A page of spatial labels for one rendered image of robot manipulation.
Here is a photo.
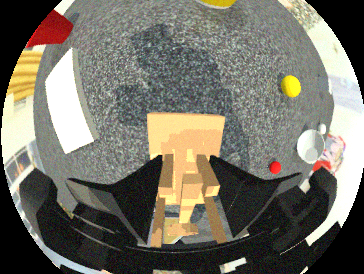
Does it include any white ball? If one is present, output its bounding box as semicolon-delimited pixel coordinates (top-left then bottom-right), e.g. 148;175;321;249
318;124;325;134

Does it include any yellow ball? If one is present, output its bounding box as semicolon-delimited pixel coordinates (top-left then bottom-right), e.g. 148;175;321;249
280;76;300;97

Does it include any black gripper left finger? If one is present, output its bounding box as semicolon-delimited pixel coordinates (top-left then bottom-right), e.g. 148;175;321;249
65;154;163;245

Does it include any red plastic cup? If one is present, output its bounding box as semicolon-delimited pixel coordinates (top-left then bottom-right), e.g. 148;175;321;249
27;9;73;48

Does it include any yellow cup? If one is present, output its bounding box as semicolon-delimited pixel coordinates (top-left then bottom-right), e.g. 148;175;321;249
198;0;235;9

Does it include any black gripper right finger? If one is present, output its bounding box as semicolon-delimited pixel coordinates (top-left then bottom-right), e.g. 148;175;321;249
210;156;303;238

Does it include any red ball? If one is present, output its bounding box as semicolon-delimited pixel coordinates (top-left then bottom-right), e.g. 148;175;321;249
270;161;280;173

